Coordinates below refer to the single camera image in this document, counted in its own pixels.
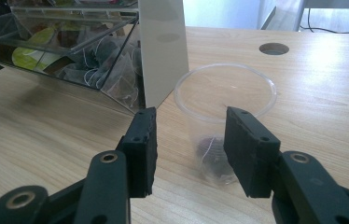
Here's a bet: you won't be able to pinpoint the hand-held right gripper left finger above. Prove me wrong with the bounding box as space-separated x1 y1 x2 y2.
115 106 159 199

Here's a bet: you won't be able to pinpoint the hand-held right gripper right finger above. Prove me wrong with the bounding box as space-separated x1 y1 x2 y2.
223 105 282 200

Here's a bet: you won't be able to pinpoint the dark pyramid tea bag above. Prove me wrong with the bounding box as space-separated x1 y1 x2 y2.
195 135 236 184

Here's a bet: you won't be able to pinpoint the clear plastic cup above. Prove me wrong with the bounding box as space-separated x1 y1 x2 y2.
173 63 278 187

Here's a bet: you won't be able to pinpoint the clear acrylic tea organizer box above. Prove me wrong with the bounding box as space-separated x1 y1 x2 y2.
0 0 190 115

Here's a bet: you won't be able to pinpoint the pile of pyramid tea bags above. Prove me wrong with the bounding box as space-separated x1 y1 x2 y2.
60 36 147 110

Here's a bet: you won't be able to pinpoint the stack of green tea packets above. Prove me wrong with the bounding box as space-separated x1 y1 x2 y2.
10 25 72 73

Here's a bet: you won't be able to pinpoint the round table cable hole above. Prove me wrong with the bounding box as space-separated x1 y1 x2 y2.
258 42 290 56

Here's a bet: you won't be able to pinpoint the black floor cables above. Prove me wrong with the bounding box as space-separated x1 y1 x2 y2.
299 7 349 35

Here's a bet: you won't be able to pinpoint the white metal frame desk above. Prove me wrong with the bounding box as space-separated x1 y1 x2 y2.
293 0 349 33

